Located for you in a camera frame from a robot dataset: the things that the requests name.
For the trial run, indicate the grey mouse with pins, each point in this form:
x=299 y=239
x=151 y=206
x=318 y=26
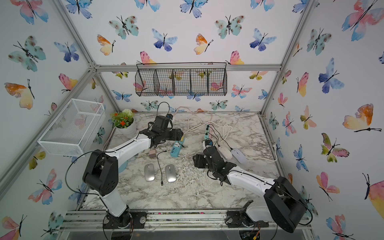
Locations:
x=171 y=173

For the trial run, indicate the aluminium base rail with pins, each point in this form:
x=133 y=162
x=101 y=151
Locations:
x=163 y=220

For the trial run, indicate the silver mouse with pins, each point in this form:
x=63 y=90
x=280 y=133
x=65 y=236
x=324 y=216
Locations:
x=149 y=172

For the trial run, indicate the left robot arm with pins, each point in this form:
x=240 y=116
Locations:
x=102 y=171

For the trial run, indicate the blue power strip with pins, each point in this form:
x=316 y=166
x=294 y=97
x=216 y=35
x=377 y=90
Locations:
x=178 y=145

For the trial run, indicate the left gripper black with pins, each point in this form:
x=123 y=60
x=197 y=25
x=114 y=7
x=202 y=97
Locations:
x=177 y=135

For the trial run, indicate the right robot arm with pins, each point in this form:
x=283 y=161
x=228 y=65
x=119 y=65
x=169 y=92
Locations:
x=285 y=205

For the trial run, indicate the potted plant white pot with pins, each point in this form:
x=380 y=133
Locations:
x=124 y=122

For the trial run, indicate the lavender mouse far right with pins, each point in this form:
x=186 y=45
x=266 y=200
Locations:
x=239 y=156

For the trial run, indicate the pink power strip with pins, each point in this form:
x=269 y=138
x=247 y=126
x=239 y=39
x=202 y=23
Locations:
x=206 y=135

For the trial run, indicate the black wire wall basket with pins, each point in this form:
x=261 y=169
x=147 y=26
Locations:
x=181 y=79

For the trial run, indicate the pink charger plug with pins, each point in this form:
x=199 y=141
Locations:
x=152 y=154

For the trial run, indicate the white mesh wall basket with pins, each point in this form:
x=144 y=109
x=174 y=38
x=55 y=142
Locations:
x=74 y=129

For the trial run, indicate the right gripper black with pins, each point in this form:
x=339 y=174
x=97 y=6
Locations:
x=197 y=162

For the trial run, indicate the white mouse back right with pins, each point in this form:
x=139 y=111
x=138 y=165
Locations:
x=225 y=152

